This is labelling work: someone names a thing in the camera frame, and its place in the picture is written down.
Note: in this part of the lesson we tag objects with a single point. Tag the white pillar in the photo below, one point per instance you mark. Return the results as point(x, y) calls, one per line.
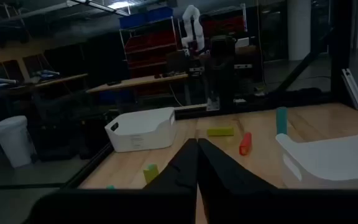
point(298, 29)

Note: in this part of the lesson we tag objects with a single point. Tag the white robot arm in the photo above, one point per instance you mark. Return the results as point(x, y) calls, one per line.
point(194, 28)

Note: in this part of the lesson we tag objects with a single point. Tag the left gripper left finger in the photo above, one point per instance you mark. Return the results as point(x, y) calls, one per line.
point(166, 202)

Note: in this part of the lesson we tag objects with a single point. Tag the yellow-green block with eyes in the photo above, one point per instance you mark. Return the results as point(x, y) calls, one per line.
point(151, 174)

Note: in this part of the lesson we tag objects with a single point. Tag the white trash can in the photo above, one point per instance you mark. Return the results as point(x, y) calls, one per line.
point(12, 140)

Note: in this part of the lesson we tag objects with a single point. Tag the small teal block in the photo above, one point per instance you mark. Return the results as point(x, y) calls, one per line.
point(110, 187)

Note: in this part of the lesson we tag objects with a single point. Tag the red block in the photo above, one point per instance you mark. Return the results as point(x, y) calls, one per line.
point(245, 146)

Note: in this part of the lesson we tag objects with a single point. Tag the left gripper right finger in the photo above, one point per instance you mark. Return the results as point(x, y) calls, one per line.
point(228, 199)

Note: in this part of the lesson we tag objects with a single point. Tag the blue storage bin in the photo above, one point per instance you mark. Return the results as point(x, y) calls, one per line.
point(146, 17)

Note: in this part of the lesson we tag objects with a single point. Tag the black frame post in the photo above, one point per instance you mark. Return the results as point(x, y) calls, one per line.
point(342, 46)

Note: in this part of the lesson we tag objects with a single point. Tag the white plastic bin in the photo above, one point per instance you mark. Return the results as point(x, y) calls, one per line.
point(331, 161)
point(141, 133)

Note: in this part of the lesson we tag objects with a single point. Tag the wooden workbench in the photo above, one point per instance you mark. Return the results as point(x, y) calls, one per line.
point(135, 82)

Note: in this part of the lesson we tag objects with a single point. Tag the shelf with red bins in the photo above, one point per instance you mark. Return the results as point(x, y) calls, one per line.
point(149, 49)

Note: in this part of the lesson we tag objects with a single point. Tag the aluminium extrusion bar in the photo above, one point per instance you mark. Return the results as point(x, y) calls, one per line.
point(354, 90)

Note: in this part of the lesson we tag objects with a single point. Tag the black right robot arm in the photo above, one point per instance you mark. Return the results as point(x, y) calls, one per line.
point(221, 71)

